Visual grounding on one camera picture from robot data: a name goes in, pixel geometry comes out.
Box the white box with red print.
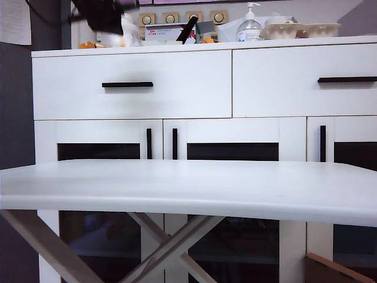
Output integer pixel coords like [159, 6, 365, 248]
[145, 24, 189, 42]

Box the grey small box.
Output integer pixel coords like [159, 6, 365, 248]
[196, 22, 216, 39]

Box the purple wall picture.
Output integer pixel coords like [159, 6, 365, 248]
[138, 0, 295, 5]

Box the white cabinet drawer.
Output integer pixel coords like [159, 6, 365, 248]
[32, 50, 233, 120]
[232, 44, 377, 118]

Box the beige paper egg carton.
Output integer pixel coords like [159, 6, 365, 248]
[259, 23, 309, 41]
[302, 23, 342, 38]

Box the brown cardboard sheet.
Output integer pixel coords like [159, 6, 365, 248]
[305, 252, 375, 283]

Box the black horizontal drawer handle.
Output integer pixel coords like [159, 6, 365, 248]
[317, 76, 377, 84]
[101, 81, 154, 88]

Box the black slanted stick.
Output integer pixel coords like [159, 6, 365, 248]
[176, 17, 200, 45]

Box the white glass-panel cabinet door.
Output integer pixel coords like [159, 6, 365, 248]
[306, 116, 377, 283]
[34, 120, 163, 283]
[163, 118, 306, 283]

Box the clear pump sanitizer bottle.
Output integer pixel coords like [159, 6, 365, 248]
[237, 2, 263, 42]

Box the white sideboard cabinet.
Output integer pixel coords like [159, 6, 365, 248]
[31, 35, 377, 283]

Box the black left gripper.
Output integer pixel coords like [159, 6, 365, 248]
[68, 0, 140, 35]

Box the white translucent plastic container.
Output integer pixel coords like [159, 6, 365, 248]
[101, 13, 142, 47]

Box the white plastic bag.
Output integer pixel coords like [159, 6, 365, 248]
[217, 17, 270, 42]

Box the light wooden table leg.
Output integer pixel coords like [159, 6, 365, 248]
[120, 217, 224, 283]
[0, 209, 98, 283]
[129, 212, 219, 283]

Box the white paper sheet on wall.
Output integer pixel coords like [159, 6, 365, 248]
[0, 0, 32, 45]

